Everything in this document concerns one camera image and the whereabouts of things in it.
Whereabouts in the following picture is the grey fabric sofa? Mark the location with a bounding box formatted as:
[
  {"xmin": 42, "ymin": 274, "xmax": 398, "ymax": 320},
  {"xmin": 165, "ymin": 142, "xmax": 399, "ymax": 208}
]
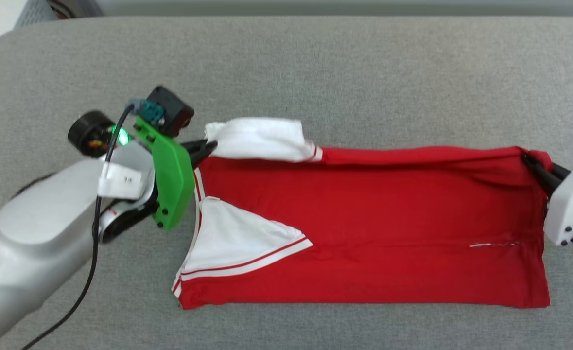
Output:
[{"xmin": 0, "ymin": 16, "xmax": 573, "ymax": 350}]

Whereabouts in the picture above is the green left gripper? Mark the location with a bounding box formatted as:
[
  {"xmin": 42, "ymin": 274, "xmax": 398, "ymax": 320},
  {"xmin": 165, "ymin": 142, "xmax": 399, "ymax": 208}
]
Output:
[{"xmin": 135, "ymin": 115, "xmax": 218, "ymax": 231}]

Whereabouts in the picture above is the white paper label tag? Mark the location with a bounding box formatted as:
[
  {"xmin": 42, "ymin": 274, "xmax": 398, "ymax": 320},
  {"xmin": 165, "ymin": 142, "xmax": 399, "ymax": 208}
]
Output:
[{"xmin": 97, "ymin": 162, "xmax": 144, "ymax": 200}]

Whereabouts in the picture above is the red white sleeved t-shirt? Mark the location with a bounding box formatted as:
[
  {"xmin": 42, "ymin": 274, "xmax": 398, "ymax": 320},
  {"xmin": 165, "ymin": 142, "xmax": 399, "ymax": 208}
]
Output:
[{"xmin": 172, "ymin": 117, "xmax": 554, "ymax": 310}]

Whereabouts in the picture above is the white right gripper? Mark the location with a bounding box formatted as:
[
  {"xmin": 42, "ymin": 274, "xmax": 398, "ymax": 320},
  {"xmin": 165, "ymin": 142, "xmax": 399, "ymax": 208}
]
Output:
[{"xmin": 521, "ymin": 153, "xmax": 573, "ymax": 247}]

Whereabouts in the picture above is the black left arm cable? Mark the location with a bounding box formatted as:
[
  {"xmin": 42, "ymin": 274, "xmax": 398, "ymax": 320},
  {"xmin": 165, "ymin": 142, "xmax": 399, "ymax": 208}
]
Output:
[{"xmin": 21, "ymin": 100, "xmax": 145, "ymax": 350}]

